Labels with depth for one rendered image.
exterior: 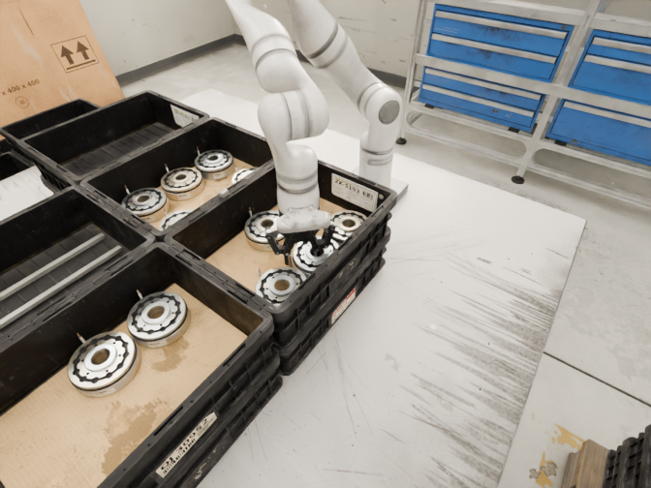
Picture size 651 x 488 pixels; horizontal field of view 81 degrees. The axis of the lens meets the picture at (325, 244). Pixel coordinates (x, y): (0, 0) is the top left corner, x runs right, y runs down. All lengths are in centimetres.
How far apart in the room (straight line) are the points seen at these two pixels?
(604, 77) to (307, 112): 203
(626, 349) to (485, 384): 126
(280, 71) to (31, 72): 308
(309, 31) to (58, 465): 82
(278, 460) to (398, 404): 24
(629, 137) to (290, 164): 215
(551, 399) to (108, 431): 150
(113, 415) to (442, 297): 70
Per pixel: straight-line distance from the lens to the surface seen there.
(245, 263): 83
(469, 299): 98
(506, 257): 111
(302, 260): 78
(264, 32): 66
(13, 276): 102
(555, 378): 183
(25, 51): 361
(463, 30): 254
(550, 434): 171
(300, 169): 62
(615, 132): 255
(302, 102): 58
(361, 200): 90
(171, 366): 73
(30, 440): 77
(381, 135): 99
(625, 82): 247
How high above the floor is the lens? 143
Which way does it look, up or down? 45 degrees down
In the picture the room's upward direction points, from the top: straight up
